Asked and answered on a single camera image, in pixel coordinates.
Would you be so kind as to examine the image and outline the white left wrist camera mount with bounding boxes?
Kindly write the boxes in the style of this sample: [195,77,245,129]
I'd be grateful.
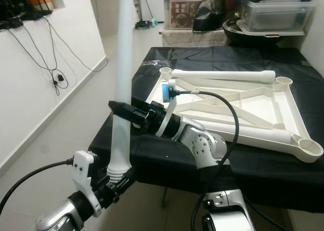
[72,150,107,211]

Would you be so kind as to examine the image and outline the orange lid storage box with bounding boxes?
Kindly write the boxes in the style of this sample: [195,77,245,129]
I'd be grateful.
[161,0,213,30]

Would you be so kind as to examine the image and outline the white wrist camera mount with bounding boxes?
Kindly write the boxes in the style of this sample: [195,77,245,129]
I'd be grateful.
[154,79,179,138]
[72,150,107,211]

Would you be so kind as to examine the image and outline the beige stone bench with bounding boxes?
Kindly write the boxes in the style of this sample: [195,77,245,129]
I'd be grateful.
[159,29,228,47]

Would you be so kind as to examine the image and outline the clear plastic storage box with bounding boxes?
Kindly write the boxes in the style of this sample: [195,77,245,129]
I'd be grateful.
[240,1,315,34]

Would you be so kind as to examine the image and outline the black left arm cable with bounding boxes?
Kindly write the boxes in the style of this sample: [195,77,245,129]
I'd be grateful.
[0,159,76,216]

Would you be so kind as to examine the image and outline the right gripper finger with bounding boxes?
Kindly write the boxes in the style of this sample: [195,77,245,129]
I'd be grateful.
[108,100,135,121]

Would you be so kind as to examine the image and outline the black electronics pile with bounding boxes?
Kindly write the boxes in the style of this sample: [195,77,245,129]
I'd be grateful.
[0,0,56,29]

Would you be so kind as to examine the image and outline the black floor mop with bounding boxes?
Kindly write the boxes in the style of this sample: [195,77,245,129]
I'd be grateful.
[134,0,155,29]

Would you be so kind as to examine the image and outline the clear tape strip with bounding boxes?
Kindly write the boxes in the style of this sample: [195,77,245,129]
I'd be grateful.
[149,59,171,67]

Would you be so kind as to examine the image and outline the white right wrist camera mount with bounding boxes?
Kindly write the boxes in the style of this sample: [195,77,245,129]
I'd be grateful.
[154,79,179,138]

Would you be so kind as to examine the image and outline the black plastic bag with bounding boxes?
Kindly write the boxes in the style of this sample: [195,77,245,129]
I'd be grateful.
[192,0,231,31]

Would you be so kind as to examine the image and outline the black wok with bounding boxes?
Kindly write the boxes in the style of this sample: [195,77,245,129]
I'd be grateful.
[225,18,304,47]

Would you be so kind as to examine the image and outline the black tablecloth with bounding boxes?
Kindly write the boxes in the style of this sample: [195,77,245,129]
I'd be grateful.
[86,46,324,214]

